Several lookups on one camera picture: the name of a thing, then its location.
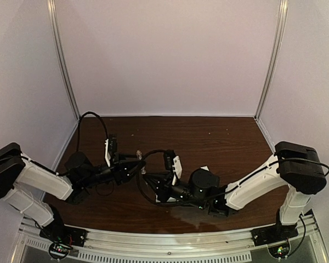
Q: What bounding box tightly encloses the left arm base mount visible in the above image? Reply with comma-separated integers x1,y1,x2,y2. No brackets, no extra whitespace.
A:
39,215,87,247

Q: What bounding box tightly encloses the aluminium frame post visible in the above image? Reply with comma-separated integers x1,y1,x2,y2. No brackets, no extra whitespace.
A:
254,0,288,121
47,0,80,121

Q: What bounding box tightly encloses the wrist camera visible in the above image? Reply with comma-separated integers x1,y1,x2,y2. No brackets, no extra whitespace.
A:
104,134,117,167
163,150,183,186

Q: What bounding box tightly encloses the right aluminium frame post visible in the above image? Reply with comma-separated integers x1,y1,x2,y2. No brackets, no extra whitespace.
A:
254,0,288,121

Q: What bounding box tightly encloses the left aluminium frame post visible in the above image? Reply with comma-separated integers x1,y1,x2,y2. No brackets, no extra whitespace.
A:
47,0,80,121

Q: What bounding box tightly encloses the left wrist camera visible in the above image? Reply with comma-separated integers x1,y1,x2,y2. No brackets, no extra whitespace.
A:
104,134,117,167

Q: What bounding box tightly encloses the clear handle screwdriver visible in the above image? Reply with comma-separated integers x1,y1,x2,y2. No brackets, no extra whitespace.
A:
136,150,146,175

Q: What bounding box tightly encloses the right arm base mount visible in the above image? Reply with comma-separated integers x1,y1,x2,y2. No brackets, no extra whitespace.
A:
251,210,298,247

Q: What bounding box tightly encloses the front aluminium rail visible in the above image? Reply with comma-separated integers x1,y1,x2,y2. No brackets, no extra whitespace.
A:
9,223,329,262

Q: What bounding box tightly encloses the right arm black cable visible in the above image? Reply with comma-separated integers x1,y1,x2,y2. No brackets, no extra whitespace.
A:
135,149,198,209

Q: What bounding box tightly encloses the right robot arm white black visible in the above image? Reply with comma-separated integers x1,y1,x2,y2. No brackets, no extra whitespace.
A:
143,141,329,227

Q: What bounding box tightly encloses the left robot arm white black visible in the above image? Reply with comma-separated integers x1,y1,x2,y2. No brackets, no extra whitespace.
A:
0,142,145,227

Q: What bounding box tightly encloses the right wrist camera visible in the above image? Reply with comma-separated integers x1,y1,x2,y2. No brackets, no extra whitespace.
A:
163,150,183,186

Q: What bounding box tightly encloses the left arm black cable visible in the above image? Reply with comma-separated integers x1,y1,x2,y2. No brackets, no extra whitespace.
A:
76,111,110,153

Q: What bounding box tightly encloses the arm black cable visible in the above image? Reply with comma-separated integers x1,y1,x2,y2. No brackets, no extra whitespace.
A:
76,111,110,153
135,149,198,209

